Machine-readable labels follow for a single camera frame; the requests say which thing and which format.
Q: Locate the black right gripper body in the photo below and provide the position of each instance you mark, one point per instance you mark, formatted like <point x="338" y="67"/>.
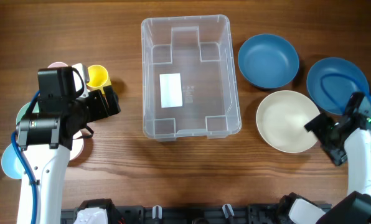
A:
<point x="324" y="134"/>

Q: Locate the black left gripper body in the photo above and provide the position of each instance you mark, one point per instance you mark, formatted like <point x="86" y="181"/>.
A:
<point x="101" y="104"/>

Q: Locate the dark blue plate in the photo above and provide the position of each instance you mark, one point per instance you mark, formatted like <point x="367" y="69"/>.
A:
<point x="332" y="93"/>

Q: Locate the cream white bowl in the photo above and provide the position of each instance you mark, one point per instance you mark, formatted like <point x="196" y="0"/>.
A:
<point x="280" y="119"/>

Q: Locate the dark blue bowl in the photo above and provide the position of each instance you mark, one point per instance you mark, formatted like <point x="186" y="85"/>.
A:
<point x="268" y="61"/>

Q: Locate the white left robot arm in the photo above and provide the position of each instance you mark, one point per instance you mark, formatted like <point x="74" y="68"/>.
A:
<point x="43" y="143"/>

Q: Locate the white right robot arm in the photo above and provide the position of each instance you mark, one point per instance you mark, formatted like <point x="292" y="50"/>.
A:
<point x="348" y="140"/>

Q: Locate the white label in container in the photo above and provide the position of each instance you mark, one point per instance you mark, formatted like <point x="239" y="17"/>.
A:
<point x="171" y="90"/>

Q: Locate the clear plastic storage container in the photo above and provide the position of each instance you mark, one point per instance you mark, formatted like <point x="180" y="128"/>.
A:
<point x="200" y="49"/>

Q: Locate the yellow plastic cup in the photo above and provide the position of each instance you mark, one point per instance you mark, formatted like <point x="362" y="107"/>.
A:
<point x="99" y="78"/>

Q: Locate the pink plastic bowl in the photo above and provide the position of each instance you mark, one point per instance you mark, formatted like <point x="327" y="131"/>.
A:
<point x="77" y="145"/>

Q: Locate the pink plastic cup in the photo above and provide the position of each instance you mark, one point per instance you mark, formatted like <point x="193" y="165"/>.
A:
<point x="57" y="64"/>

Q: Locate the mint green bowl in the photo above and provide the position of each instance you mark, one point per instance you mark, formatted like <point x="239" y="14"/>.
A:
<point x="23" y="110"/>

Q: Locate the light blue bowl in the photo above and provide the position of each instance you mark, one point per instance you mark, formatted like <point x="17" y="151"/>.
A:
<point x="10" y="163"/>

